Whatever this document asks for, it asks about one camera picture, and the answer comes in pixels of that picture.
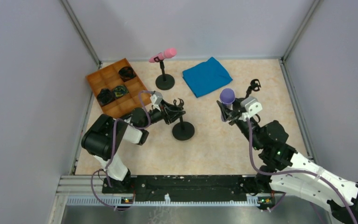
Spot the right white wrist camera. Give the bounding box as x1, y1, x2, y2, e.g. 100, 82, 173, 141
240, 96, 263, 121

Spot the yellow-green bundle in tray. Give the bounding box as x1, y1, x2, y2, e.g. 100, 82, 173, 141
112, 85, 129, 100

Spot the purple microphone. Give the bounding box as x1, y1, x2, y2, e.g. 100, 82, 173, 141
220, 88, 235, 107

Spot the purple cable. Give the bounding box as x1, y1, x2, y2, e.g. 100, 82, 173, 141
246, 117, 358, 224
91, 90, 157, 212

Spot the orange compartment tray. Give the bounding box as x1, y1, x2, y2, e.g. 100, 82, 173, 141
86, 58, 151, 118

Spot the black item in tray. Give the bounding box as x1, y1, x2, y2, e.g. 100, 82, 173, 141
118, 66, 137, 82

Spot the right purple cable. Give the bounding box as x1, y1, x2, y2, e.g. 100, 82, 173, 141
246, 117, 358, 224

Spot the blue folded cloth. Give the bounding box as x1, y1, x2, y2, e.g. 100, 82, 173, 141
182, 57, 233, 98

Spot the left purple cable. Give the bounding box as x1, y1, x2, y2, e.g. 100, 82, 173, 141
91, 90, 157, 212

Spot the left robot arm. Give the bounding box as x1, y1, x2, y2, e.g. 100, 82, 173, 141
81, 98, 185, 187

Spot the black mic stand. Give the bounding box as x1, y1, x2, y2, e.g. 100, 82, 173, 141
242, 79, 261, 100
172, 98, 195, 141
152, 56, 175, 91

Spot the black bundle in tray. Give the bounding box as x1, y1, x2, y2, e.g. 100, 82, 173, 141
96, 88, 115, 107

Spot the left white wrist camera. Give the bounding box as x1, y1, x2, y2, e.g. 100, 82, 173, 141
150, 91, 163, 111

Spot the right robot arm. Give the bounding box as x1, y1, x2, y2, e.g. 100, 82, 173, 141
217, 98, 358, 224

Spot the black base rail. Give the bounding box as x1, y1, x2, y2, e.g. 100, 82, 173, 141
102, 175, 272, 202

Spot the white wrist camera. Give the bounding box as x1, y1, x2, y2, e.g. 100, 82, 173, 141
150, 91, 163, 111
240, 96, 263, 121

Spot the pink microphone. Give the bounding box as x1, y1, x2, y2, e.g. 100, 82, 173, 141
149, 48, 177, 63

